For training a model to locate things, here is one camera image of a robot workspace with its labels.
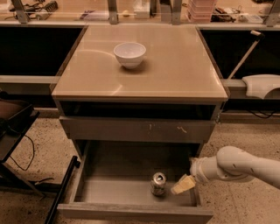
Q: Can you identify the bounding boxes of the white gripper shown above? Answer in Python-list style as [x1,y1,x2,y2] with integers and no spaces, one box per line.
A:
[171,157,225,195]

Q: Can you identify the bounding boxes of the silver 7up soda can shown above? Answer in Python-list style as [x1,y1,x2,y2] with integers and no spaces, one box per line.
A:
[150,172,166,197]

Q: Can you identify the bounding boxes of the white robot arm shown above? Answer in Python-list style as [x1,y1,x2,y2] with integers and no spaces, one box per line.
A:
[171,146,280,195]

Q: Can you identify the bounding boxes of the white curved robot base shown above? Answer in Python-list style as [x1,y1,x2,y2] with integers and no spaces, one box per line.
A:
[241,74,280,99]

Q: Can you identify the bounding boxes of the closed grey upper drawer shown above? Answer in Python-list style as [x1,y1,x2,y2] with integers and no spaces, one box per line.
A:
[59,116,215,144]

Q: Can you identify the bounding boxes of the open grey middle drawer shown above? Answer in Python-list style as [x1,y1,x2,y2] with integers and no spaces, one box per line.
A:
[58,141,213,224]

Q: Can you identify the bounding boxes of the grey drawer cabinet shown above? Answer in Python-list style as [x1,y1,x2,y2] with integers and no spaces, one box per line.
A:
[50,24,229,165]

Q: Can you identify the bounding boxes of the black bar on floor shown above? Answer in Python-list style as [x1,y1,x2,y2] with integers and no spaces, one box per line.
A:
[45,156,81,224]

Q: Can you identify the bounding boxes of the white ceramic bowl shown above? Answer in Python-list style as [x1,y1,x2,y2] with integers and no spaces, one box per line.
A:
[114,42,146,69]

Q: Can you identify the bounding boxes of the pink stacked trays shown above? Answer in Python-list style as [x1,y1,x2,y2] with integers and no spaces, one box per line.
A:
[186,0,217,23]

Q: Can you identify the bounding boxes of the dark clutter right shelf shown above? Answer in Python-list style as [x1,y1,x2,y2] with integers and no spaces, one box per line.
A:
[211,8,235,23]

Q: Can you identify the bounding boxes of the black cart on left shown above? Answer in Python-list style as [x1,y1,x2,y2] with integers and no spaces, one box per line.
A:
[0,90,45,196]

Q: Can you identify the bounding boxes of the white box on shelf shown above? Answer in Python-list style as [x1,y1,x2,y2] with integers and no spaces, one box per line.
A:
[133,0,150,19]

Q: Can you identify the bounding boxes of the black tool clutter left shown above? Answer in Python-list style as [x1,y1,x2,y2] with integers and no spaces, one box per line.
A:
[10,0,59,20]

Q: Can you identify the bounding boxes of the black cable under ledge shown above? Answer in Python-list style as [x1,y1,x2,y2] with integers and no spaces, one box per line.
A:
[248,109,280,119]

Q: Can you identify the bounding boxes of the metal post centre right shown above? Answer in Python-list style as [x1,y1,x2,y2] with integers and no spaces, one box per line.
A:
[171,0,182,25]

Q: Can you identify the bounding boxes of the metal post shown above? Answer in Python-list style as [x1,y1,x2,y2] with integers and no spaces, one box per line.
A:
[107,0,118,25]
[263,0,280,27]
[171,0,182,25]
[11,0,30,24]

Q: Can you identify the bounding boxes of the black cable on floor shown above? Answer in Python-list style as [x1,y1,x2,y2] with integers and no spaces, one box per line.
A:
[8,128,55,186]

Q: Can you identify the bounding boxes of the metal post centre left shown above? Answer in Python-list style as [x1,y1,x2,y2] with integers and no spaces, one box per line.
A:
[107,0,118,25]

